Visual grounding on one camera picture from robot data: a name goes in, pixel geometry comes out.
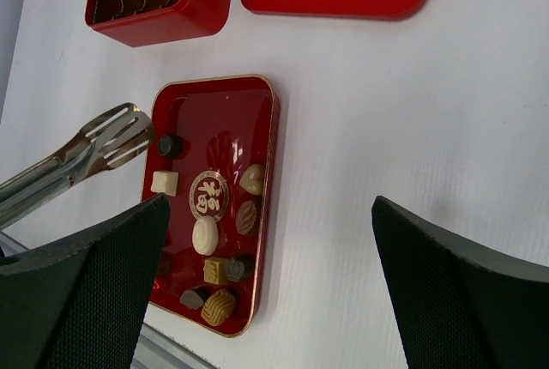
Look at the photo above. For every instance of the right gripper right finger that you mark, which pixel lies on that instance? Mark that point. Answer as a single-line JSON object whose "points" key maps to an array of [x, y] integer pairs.
{"points": [[457, 303]]}

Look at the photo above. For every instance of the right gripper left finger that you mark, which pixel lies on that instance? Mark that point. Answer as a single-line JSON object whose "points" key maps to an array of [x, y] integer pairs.
{"points": [[79, 301]]}

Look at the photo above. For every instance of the white square chocolate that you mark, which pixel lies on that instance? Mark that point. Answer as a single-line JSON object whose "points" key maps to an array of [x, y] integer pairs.
{"points": [[165, 182]]}

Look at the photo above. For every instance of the metal tongs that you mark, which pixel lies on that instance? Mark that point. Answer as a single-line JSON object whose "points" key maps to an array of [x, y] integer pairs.
{"points": [[105, 143]]}

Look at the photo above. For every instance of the dark round chocolate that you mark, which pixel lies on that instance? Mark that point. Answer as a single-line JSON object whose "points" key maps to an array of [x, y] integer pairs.
{"points": [[170, 146]]}

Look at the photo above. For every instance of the layered brown bar chocolate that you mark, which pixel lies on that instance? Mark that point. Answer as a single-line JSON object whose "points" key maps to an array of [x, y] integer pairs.
{"points": [[165, 265]]}

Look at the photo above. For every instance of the dark leaf chocolate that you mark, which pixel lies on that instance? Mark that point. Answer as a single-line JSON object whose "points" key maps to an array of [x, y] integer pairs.
{"points": [[194, 298]]}

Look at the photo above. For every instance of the tan leaf square chocolate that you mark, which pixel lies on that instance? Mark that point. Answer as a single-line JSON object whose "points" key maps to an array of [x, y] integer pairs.
{"points": [[214, 270]]}

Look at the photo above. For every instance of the tan shell chocolate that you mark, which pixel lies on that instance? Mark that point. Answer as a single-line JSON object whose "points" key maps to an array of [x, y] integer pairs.
{"points": [[218, 307]]}

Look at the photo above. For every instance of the white oval chocolate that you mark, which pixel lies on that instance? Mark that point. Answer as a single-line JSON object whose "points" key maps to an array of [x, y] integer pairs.
{"points": [[205, 235]]}

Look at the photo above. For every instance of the dark crown chocolate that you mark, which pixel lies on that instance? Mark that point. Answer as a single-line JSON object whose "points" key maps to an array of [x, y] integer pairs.
{"points": [[240, 268]]}

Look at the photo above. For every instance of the brown oval ridged chocolate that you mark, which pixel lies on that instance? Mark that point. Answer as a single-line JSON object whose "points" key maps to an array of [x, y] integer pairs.
{"points": [[248, 218]]}

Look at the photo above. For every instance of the heart shaped tan chocolate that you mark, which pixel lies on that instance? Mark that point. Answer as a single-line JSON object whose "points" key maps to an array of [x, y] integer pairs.
{"points": [[252, 181]]}

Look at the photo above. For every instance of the red rectangular tray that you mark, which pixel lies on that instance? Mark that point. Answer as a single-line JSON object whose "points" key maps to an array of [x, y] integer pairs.
{"points": [[228, 124]]}

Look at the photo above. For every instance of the aluminium front rail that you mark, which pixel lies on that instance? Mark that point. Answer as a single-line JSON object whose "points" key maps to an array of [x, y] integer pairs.
{"points": [[154, 350]]}

